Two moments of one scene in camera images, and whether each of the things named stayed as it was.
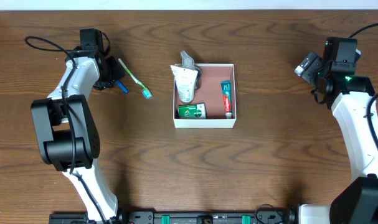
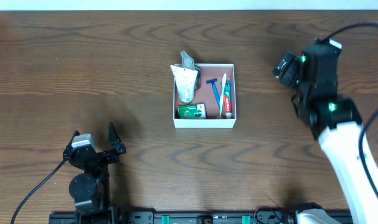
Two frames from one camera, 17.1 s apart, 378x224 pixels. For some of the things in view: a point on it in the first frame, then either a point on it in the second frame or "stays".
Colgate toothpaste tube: (226, 91) stays
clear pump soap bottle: (189, 63) stays
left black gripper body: (113, 72) -> (99, 155)
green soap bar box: (192, 111) stays
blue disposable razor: (122, 86) -> (216, 94)
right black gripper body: (315, 76) -> (288, 70)
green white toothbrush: (146, 91) -> (222, 94)
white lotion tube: (185, 81) stays
